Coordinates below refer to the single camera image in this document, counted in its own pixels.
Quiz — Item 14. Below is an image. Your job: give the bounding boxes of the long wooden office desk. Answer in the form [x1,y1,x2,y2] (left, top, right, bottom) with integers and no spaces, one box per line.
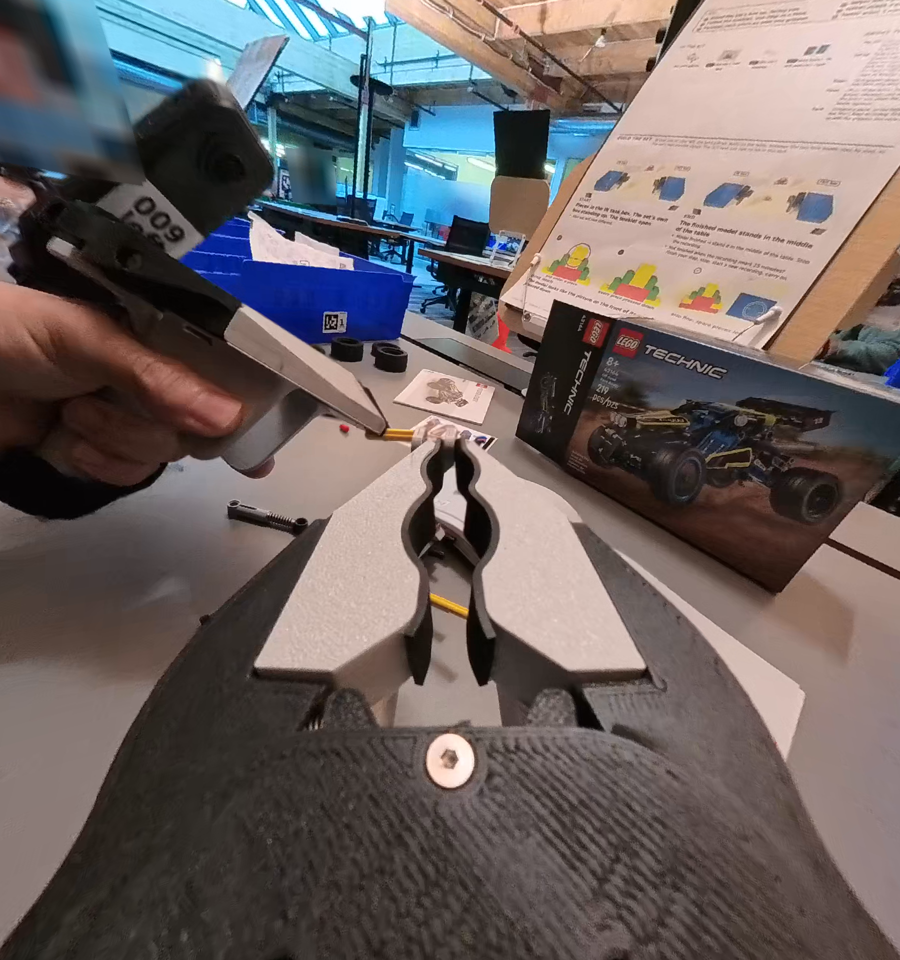
[258,198,421,260]

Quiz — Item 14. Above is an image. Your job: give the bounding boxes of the grey lego chassis assembly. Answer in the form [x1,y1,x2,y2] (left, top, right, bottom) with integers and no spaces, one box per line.
[411,418,472,621]

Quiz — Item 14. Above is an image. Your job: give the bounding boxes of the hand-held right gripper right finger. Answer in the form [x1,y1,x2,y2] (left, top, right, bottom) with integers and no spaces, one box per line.
[453,438,648,727]

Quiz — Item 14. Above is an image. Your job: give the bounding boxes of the person's left hand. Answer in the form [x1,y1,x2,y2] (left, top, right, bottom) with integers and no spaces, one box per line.
[0,279,276,481]

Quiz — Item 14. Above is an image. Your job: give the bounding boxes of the lego set box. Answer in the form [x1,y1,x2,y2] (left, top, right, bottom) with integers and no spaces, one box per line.
[515,299,900,595]

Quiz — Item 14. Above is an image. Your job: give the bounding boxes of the cardboard display board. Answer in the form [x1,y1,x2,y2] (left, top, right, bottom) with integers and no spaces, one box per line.
[497,0,900,370]

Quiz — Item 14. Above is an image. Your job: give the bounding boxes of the printed instruction sheet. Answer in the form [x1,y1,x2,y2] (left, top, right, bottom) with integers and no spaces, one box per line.
[498,0,900,351]

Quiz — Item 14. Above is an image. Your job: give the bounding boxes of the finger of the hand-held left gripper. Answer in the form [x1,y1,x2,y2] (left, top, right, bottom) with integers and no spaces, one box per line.
[223,302,389,438]

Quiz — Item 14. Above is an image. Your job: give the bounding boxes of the small closed instruction booklet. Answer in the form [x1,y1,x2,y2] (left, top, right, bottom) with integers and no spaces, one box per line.
[393,366,497,428]

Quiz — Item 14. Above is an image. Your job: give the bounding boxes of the white paper sheets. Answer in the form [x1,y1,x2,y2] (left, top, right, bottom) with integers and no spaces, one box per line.
[249,212,355,271]

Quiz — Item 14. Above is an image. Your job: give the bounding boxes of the black office chair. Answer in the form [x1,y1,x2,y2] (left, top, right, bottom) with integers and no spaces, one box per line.
[423,216,490,312]

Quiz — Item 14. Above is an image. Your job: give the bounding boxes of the black lego shock absorber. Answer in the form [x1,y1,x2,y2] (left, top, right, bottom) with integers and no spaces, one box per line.
[226,499,309,536]

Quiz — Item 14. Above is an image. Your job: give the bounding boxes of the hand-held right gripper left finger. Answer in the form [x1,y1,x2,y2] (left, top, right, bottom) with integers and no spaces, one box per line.
[253,438,447,727]

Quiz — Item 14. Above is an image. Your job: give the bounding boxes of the blue storage bin with tag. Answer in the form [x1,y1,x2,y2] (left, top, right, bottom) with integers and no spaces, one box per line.
[251,251,419,348]

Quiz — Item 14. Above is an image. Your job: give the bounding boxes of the open instruction booklet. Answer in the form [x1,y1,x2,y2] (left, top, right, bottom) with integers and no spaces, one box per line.
[420,442,808,741]

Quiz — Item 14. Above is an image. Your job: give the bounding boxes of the black tan padded pillar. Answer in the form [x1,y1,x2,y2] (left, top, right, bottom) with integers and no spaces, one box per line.
[489,108,553,243]

